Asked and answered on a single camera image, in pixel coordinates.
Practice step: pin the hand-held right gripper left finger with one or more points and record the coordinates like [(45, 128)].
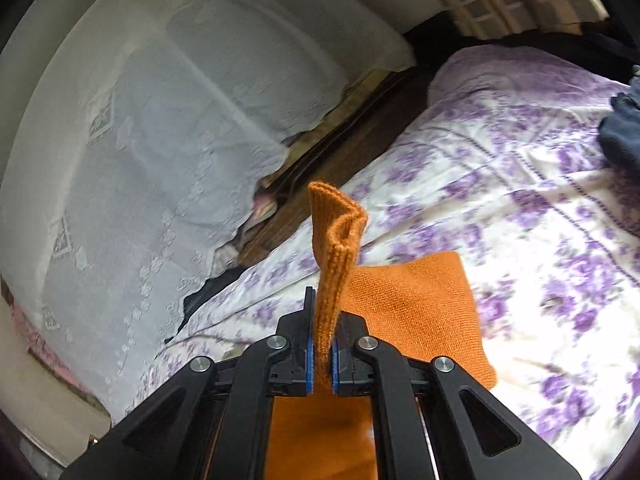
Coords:
[(310, 365)]

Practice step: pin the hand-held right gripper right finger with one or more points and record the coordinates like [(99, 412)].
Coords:
[(335, 367)]

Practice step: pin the orange knit sweater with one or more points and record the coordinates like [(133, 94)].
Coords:
[(410, 310)]

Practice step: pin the black cloth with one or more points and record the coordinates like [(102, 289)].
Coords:
[(205, 297)]

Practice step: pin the pink patterned bedding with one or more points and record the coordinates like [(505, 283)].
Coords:
[(262, 210)]

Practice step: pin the purple floral bedsheet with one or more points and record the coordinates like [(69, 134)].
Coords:
[(525, 185)]

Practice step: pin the beige furniture panel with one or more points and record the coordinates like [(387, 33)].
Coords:
[(40, 410)]

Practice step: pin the white lace cloth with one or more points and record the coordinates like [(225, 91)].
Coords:
[(150, 135)]

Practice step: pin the pink cloth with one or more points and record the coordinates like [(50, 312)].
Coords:
[(30, 332)]

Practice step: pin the dark blue cloth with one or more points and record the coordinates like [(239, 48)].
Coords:
[(622, 135)]

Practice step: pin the beige checkered cloth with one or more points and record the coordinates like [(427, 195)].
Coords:
[(480, 0)]

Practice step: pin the brown wooden bed frame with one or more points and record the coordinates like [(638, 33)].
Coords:
[(350, 145)]

